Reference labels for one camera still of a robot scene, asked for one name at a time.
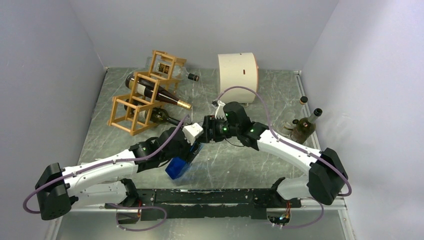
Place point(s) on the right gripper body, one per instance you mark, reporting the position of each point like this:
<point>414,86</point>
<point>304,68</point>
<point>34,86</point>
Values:
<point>220,128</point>

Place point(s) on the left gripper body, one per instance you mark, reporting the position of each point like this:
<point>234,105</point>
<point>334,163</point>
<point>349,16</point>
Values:
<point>183,151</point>

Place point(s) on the blue square glass bottle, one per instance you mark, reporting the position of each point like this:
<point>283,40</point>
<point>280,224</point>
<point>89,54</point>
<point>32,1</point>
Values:
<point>180,164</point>

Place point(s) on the clear glass bottle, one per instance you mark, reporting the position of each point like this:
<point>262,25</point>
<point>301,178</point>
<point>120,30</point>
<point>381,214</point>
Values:
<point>294,115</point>

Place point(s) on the dark green wine bottle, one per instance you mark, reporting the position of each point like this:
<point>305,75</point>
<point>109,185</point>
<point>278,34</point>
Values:
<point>305,127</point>

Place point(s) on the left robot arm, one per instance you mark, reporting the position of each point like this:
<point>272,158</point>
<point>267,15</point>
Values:
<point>108,180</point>

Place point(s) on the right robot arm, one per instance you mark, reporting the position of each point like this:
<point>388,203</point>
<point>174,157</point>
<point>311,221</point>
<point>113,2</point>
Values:
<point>324,174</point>

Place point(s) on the dark bottle black cap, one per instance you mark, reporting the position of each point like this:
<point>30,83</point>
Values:
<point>158,115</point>

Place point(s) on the wooden wine rack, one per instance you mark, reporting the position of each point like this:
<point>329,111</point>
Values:
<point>120,116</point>

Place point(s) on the dark bottle gold cap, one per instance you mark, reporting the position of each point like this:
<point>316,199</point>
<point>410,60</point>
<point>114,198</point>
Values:
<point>146,88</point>

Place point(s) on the beige cylindrical box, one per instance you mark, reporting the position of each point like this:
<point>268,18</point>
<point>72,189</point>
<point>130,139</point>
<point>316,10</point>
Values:
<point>238,69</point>

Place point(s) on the aluminium rail frame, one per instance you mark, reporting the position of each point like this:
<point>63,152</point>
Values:
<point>108,181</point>

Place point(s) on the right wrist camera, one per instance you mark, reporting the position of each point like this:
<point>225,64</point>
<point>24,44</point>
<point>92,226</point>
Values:
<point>219,110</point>

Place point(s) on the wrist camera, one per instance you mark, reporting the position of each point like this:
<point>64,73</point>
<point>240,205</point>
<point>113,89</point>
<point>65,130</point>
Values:
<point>192,132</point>
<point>219,110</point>

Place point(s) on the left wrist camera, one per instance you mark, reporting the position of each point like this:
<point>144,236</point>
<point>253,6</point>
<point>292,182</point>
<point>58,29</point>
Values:
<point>192,132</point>

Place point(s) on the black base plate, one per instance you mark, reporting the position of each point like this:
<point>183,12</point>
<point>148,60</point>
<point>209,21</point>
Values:
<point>207,203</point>

